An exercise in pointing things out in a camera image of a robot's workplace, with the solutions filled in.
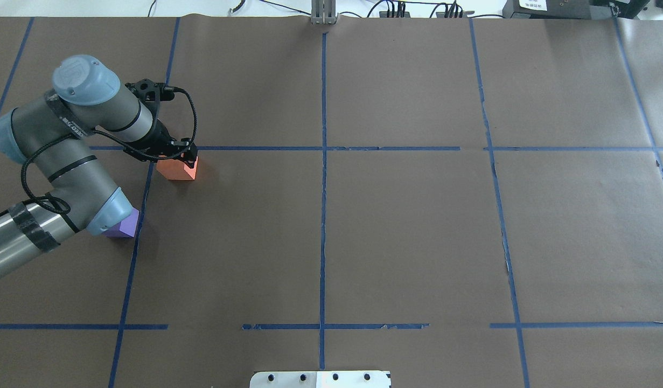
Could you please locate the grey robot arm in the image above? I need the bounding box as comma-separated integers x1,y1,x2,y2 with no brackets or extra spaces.
0,54,198,279

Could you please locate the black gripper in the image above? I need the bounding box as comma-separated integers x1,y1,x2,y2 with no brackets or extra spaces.
123,120,198,169

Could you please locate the orange foam cube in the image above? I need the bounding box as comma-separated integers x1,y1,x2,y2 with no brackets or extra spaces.
156,158,199,181

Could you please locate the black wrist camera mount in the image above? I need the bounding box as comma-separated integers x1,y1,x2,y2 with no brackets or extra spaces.
124,79,175,106

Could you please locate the black power strip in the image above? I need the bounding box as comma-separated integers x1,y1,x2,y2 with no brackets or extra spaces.
367,1,410,18
429,2,474,19

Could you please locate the grey metal post bracket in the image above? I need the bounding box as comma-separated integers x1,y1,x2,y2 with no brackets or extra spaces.
311,0,338,25

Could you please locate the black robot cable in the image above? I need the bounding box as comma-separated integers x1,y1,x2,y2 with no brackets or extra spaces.
0,86,198,234

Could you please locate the dark purple foam cube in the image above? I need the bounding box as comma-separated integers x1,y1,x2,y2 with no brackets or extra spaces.
102,208,139,239

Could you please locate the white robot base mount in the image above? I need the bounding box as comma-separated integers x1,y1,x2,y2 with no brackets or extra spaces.
249,370,392,387

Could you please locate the black equipment box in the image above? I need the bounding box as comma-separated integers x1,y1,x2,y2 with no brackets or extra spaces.
501,0,649,20

